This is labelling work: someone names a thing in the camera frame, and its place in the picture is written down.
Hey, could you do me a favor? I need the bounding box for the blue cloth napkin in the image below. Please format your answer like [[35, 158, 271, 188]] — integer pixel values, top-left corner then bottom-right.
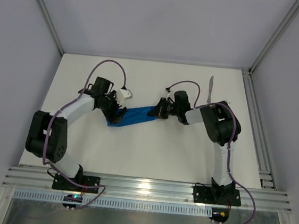
[[106, 106, 157, 127]]

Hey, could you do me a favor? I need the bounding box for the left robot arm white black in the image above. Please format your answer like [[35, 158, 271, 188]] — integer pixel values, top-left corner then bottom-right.
[[25, 77, 132, 189]]

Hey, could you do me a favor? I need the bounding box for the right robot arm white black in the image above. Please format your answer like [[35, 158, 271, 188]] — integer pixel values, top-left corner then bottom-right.
[[147, 90, 241, 205]]

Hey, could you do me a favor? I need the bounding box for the silver table knife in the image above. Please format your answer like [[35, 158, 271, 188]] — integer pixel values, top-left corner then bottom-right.
[[207, 76, 214, 104]]

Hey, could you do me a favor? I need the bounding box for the left black connector box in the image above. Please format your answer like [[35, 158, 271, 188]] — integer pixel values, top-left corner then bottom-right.
[[62, 194, 82, 209]]

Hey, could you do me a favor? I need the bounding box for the black connector box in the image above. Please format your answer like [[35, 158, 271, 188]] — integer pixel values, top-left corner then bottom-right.
[[62, 194, 82, 209], [210, 211, 229, 224]]

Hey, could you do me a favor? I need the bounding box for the right black connector box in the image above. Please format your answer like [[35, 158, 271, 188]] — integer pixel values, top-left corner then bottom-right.
[[210, 211, 229, 224]]

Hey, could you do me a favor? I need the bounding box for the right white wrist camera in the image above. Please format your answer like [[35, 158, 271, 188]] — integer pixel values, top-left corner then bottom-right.
[[167, 92, 175, 103]]

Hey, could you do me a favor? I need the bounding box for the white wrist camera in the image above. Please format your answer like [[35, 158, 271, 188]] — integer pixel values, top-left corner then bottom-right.
[[116, 88, 133, 106], [167, 92, 175, 103]]

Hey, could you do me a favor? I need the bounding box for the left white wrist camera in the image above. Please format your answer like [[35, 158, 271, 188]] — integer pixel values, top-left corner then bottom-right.
[[116, 88, 133, 106]]

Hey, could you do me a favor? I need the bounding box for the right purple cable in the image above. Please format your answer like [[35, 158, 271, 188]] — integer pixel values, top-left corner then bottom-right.
[[151, 78, 269, 224]]

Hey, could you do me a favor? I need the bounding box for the purple cable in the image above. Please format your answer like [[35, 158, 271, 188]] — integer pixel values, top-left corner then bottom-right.
[[36, 53, 130, 215], [151, 78, 269, 224]]

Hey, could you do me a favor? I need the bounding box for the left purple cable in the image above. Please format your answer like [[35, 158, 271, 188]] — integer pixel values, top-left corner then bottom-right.
[[36, 53, 130, 215]]

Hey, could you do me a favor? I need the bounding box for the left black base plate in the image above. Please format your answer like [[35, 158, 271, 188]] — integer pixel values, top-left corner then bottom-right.
[[52, 174, 100, 194]]

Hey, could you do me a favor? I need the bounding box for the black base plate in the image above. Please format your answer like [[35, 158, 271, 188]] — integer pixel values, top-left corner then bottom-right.
[[52, 174, 100, 194], [193, 185, 242, 207]]

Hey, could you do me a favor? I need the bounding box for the slotted grey cable duct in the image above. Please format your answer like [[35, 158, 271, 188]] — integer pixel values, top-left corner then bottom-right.
[[13, 188, 212, 217]]

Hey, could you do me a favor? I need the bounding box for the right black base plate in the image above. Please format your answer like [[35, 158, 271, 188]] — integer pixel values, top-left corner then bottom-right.
[[193, 185, 242, 207]]

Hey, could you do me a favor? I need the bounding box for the aluminium front rail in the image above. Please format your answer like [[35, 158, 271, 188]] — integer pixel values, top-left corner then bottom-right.
[[2, 165, 292, 213]]

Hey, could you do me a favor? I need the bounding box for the right aluminium side rail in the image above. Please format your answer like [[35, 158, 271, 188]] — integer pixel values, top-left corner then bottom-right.
[[242, 69, 277, 190]]

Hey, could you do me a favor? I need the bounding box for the left aluminium frame post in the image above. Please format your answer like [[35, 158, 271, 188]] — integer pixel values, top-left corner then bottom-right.
[[36, 0, 65, 56]]

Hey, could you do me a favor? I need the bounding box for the aluminium frame post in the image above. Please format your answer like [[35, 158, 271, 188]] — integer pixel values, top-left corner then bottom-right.
[[36, 0, 65, 56], [248, 0, 299, 73]]

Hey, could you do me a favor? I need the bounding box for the right aluminium frame post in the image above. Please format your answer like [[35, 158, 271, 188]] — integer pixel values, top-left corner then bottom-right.
[[248, 0, 299, 73]]

